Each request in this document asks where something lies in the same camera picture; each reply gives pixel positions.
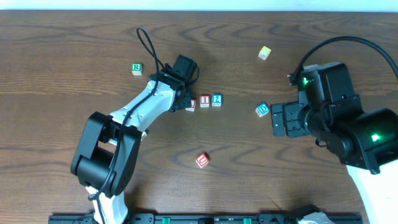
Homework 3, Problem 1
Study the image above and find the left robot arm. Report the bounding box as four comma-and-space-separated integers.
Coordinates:
70, 71, 195, 223

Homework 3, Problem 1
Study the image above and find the red letter U block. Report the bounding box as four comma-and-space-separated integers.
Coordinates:
195, 153, 210, 169

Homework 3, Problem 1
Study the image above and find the white block green B side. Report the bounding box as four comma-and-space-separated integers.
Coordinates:
141, 129, 149, 141

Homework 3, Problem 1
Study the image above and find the green letter R block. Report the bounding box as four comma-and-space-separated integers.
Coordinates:
131, 63, 143, 76

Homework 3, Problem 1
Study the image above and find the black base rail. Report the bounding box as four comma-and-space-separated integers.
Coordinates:
48, 212, 364, 224

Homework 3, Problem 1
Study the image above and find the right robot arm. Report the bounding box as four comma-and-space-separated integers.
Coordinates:
271, 62, 397, 223

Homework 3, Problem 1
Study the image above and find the yellow wooden block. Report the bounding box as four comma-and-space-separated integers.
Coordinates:
258, 46, 271, 60

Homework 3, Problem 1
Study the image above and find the blue number 2 block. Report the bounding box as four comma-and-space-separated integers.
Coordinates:
211, 94, 223, 107

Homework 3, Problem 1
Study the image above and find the red letter A block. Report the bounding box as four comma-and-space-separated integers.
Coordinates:
185, 100, 197, 112

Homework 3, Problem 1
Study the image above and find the red letter I block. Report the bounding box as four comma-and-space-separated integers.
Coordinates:
200, 95, 210, 108

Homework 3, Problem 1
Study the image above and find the blue letter D block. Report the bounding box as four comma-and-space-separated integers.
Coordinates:
256, 103, 270, 117

